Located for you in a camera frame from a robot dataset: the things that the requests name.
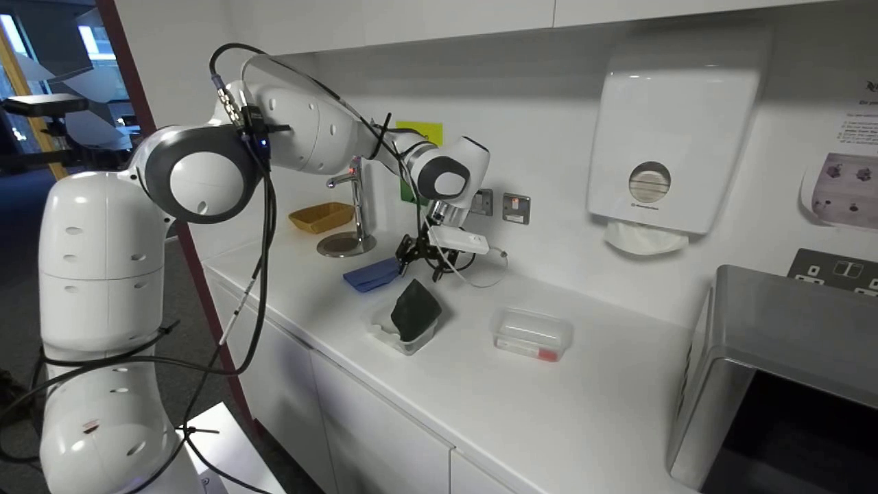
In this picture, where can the chrome water tap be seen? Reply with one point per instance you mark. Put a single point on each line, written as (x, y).
(364, 205)

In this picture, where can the white paper towel dispenser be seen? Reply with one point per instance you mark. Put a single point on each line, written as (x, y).
(672, 138)

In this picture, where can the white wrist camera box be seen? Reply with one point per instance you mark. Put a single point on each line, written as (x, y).
(460, 240)

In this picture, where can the blue folded cloth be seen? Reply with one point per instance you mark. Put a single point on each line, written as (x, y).
(373, 275)

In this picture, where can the dark red door frame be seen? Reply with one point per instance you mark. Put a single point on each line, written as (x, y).
(196, 263)

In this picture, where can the green clean after use poster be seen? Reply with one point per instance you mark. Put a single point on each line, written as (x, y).
(420, 130)

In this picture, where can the yellow sponge tray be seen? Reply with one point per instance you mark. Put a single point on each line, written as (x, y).
(320, 216)

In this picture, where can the white base cabinet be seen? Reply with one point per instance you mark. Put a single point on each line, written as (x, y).
(366, 428)

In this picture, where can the small clear plastic box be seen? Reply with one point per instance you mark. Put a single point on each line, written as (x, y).
(532, 332)

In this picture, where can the white wall cabinet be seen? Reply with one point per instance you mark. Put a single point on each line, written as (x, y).
(392, 23)

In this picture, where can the clear square plastic bowl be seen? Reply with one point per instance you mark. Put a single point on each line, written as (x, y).
(413, 347)

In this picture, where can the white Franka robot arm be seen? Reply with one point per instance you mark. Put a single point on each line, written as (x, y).
(99, 256)

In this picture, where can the double wall power socket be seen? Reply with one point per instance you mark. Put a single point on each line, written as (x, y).
(837, 273)

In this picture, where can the silver metal appliance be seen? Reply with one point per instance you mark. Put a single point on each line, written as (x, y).
(785, 319)

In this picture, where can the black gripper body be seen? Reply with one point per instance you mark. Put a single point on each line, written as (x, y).
(416, 253)

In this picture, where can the metal wall switch plate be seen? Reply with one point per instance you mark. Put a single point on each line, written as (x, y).
(483, 204)
(516, 208)

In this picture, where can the white hygiene instruction sheet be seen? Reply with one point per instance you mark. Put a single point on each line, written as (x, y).
(847, 188)

